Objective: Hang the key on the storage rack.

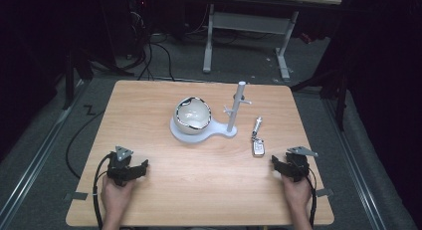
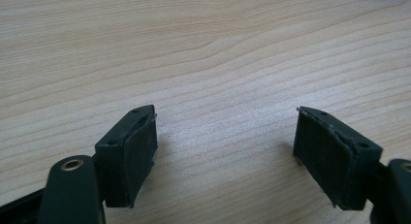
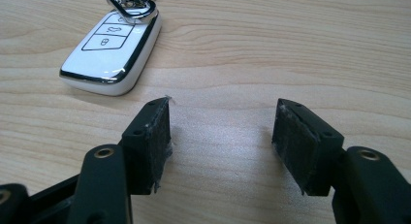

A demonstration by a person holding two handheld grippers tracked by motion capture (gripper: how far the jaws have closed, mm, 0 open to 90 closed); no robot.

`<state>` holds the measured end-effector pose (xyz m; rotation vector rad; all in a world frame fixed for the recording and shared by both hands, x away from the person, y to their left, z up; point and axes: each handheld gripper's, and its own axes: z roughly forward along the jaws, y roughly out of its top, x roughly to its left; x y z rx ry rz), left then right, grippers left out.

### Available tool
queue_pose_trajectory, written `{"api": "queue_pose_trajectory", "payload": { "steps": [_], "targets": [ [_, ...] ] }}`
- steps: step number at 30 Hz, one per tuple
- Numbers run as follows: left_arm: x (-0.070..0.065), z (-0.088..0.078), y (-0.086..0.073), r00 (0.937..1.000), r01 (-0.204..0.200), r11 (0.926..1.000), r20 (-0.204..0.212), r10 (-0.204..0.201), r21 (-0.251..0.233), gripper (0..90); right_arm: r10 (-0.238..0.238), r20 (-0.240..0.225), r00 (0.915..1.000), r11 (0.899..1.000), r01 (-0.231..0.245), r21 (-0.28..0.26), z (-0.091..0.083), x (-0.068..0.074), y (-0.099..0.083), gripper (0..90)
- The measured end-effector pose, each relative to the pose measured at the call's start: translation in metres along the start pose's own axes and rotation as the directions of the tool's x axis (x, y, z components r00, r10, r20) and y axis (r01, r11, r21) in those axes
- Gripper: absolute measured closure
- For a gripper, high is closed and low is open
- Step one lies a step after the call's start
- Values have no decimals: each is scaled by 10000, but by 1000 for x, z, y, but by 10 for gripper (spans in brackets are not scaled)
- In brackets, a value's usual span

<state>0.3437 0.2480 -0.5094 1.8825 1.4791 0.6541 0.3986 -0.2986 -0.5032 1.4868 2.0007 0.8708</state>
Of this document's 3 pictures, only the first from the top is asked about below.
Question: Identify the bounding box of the black floor cable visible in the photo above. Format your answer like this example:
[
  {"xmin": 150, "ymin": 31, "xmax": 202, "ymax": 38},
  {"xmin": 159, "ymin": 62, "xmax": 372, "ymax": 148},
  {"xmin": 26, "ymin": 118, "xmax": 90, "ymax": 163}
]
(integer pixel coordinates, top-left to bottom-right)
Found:
[{"xmin": 65, "ymin": 104, "xmax": 106, "ymax": 180}]

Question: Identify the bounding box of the black metal stand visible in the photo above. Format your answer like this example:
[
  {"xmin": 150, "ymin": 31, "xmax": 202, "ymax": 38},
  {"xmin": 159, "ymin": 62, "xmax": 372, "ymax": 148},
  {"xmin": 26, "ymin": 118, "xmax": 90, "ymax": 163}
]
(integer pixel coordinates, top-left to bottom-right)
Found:
[
  {"xmin": 290, "ymin": 54, "xmax": 351, "ymax": 132},
  {"xmin": 61, "ymin": 47, "xmax": 135, "ymax": 111}
]

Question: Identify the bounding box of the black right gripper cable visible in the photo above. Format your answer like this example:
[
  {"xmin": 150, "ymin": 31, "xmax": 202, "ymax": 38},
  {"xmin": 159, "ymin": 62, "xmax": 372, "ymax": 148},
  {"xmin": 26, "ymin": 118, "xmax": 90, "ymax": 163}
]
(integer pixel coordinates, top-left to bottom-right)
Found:
[{"xmin": 306, "ymin": 167, "xmax": 318, "ymax": 228}]

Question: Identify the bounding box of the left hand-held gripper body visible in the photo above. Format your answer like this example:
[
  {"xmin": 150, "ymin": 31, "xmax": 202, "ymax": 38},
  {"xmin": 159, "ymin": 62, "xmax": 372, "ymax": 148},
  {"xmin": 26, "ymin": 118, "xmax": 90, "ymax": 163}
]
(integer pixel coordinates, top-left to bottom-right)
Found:
[{"xmin": 105, "ymin": 145, "xmax": 135, "ymax": 187}]

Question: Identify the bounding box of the person's left hand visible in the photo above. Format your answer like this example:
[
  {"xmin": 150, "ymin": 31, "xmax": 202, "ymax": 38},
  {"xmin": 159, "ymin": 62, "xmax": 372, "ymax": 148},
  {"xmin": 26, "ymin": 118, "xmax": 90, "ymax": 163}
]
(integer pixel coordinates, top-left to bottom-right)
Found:
[{"xmin": 101, "ymin": 174, "xmax": 137, "ymax": 222}]

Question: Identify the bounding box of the silver key fob with keychain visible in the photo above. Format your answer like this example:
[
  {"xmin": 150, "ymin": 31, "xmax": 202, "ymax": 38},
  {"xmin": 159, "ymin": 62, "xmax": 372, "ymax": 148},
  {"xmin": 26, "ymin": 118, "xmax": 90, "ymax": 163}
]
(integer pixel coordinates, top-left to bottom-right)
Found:
[{"xmin": 250, "ymin": 115, "xmax": 267, "ymax": 158}]

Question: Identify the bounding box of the white stand with pole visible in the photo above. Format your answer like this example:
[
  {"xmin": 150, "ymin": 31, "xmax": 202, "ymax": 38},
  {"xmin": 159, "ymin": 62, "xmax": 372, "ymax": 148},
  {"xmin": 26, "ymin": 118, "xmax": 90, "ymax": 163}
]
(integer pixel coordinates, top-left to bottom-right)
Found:
[{"xmin": 169, "ymin": 80, "xmax": 253, "ymax": 144}]

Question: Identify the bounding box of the white bowl with silver rim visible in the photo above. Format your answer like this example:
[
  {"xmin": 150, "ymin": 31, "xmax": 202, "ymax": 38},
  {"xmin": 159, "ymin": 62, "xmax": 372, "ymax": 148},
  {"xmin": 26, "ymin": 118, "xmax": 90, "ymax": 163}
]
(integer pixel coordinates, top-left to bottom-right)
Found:
[{"xmin": 172, "ymin": 96, "xmax": 213, "ymax": 135}]

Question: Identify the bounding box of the white-framed desk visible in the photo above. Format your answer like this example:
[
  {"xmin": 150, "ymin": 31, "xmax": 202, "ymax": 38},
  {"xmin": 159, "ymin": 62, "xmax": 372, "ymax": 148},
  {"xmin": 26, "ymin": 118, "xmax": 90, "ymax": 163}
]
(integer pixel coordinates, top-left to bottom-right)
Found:
[{"xmin": 201, "ymin": 0, "xmax": 342, "ymax": 81}]

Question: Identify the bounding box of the person's right hand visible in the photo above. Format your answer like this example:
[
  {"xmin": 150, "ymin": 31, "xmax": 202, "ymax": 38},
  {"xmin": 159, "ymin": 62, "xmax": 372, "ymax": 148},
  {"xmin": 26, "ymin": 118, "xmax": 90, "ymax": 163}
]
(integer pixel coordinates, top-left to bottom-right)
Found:
[{"xmin": 281, "ymin": 174, "xmax": 314, "ymax": 212}]

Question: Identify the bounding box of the grey tape strip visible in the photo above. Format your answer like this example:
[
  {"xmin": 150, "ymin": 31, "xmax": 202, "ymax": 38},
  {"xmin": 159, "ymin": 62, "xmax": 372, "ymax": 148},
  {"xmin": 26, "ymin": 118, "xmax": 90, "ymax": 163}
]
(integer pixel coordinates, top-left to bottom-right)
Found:
[
  {"xmin": 64, "ymin": 191, "xmax": 90, "ymax": 202},
  {"xmin": 315, "ymin": 187, "xmax": 334, "ymax": 198}
]

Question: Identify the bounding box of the metal floor rail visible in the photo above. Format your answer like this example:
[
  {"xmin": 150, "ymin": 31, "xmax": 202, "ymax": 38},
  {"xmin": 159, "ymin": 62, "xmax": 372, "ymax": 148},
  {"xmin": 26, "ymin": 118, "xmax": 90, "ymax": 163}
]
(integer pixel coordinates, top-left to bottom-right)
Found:
[
  {"xmin": 0, "ymin": 80, "xmax": 88, "ymax": 224},
  {"xmin": 321, "ymin": 98, "xmax": 388, "ymax": 230}
]

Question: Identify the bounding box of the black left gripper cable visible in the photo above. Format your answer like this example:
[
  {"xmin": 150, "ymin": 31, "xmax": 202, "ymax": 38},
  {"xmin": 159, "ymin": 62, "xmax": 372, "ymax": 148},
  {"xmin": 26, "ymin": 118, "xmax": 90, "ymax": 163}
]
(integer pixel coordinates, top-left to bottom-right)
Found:
[{"xmin": 92, "ymin": 152, "xmax": 113, "ymax": 230}]

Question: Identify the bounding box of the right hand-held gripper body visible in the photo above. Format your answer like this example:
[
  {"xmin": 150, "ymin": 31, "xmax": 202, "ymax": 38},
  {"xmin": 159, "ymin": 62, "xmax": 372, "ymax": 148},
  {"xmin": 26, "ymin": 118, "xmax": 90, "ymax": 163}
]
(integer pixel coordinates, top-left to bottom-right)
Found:
[{"xmin": 284, "ymin": 145, "xmax": 319, "ymax": 183}]

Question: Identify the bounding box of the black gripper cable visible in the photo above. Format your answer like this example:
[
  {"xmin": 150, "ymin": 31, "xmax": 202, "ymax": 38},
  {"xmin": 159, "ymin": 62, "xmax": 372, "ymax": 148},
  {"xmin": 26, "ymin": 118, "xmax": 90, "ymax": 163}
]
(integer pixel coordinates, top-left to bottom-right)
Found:
[
  {"xmin": 92, "ymin": 152, "xmax": 113, "ymax": 230},
  {"xmin": 306, "ymin": 167, "xmax": 318, "ymax": 228}
]

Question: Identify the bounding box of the bundle of black cables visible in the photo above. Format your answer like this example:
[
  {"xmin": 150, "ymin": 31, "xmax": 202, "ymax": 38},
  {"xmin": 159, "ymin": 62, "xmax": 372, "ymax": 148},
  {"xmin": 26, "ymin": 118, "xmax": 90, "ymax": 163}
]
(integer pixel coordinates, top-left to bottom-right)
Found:
[{"xmin": 125, "ymin": 4, "xmax": 177, "ymax": 83}]

